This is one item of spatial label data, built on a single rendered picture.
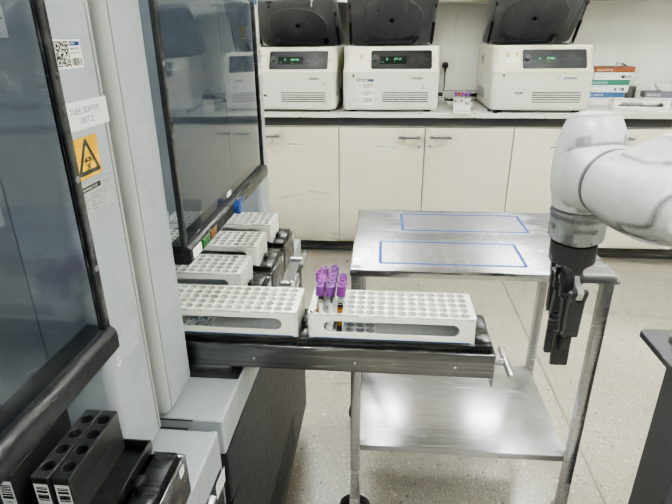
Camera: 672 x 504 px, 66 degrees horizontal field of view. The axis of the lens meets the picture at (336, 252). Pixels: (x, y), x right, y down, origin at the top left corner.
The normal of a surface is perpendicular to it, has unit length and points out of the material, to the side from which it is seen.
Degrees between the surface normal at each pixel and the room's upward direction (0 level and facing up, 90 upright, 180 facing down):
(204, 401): 0
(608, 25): 90
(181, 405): 0
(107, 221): 90
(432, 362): 90
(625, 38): 90
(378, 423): 0
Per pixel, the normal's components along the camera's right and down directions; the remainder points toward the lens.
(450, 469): -0.01, -0.92
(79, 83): 1.00, 0.03
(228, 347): -0.09, 0.38
